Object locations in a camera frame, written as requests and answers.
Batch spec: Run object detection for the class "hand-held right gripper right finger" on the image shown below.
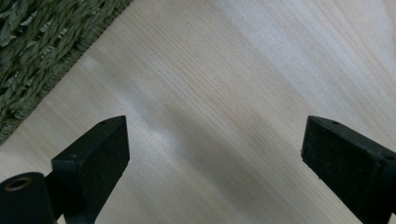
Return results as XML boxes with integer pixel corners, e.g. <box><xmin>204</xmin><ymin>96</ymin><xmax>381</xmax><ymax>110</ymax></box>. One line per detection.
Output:
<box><xmin>301</xmin><ymin>115</ymin><xmax>396</xmax><ymax>224</ymax></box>

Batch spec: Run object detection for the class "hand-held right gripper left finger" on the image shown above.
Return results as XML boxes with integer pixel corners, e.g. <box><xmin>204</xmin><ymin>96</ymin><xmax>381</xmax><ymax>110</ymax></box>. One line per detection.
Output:
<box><xmin>46</xmin><ymin>115</ymin><xmax>131</xmax><ymax>224</ymax></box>

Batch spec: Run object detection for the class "green woven basket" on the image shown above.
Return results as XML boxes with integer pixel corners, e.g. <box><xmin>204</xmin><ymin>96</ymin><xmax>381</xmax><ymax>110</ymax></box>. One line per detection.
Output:
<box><xmin>0</xmin><ymin>0</ymin><xmax>134</xmax><ymax>145</ymax></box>

